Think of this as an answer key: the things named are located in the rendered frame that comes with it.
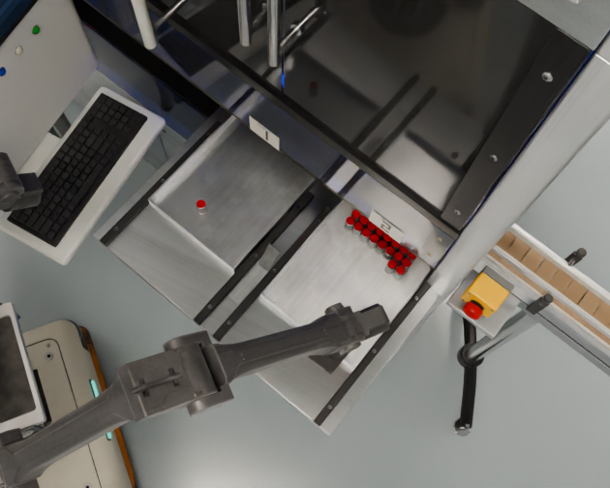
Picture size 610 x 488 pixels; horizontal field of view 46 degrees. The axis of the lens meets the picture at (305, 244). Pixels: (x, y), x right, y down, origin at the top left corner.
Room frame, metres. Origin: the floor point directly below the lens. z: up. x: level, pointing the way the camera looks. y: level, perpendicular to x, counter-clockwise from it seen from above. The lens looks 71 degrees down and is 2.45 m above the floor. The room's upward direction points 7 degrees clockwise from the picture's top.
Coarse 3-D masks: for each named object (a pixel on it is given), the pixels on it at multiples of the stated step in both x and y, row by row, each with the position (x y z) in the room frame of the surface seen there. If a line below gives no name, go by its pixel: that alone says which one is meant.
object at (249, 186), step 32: (224, 128) 0.80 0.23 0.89; (192, 160) 0.70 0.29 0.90; (224, 160) 0.72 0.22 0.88; (256, 160) 0.73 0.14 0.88; (288, 160) 0.74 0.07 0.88; (160, 192) 0.61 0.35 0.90; (192, 192) 0.63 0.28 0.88; (224, 192) 0.64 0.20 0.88; (256, 192) 0.65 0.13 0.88; (288, 192) 0.66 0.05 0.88; (192, 224) 0.55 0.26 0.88; (224, 224) 0.56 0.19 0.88; (256, 224) 0.57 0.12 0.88; (224, 256) 0.48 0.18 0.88
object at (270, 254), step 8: (272, 248) 0.50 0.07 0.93; (264, 256) 0.49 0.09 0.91; (272, 256) 0.48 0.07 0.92; (264, 264) 0.47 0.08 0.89; (256, 272) 0.45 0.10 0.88; (264, 272) 0.45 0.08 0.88; (248, 280) 0.43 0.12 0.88; (256, 280) 0.43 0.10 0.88; (240, 288) 0.41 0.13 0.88; (248, 288) 0.41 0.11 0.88; (232, 296) 0.39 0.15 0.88; (240, 296) 0.39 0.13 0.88
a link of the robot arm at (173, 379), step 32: (192, 352) 0.16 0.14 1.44; (128, 384) 0.10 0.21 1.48; (160, 384) 0.11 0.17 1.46; (192, 384) 0.12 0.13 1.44; (64, 416) 0.06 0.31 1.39; (96, 416) 0.06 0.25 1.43; (128, 416) 0.06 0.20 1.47; (0, 448) 0.01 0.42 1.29; (32, 448) 0.01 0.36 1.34; (64, 448) 0.02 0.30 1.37; (32, 480) -0.03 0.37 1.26
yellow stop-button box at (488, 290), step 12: (480, 276) 0.46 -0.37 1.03; (492, 276) 0.46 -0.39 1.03; (468, 288) 0.44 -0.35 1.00; (480, 288) 0.44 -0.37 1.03; (492, 288) 0.44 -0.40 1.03; (504, 288) 0.44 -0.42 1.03; (468, 300) 0.42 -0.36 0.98; (480, 300) 0.41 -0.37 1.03; (492, 300) 0.41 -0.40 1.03; (492, 312) 0.39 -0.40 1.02
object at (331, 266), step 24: (336, 216) 0.61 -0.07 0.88; (312, 240) 0.54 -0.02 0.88; (336, 240) 0.55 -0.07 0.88; (288, 264) 0.47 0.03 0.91; (312, 264) 0.49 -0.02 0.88; (336, 264) 0.49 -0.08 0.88; (360, 264) 0.50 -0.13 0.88; (384, 264) 0.51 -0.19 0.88; (288, 288) 0.43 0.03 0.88; (312, 288) 0.43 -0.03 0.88; (336, 288) 0.44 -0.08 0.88; (360, 288) 0.45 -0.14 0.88; (384, 288) 0.45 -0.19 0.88; (408, 288) 0.46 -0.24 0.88; (288, 312) 0.37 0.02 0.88; (312, 312) 0.38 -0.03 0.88
